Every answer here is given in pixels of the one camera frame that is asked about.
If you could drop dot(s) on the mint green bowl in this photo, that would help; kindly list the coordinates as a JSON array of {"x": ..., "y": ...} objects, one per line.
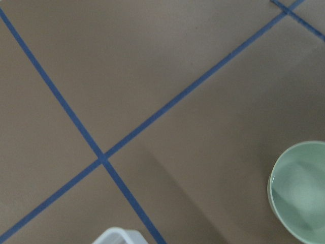
[{"x": 296, "y": 191}]

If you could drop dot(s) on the clear plastic storage box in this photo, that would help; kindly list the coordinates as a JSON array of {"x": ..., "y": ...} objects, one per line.
[{"x": 116, "y": 235}]

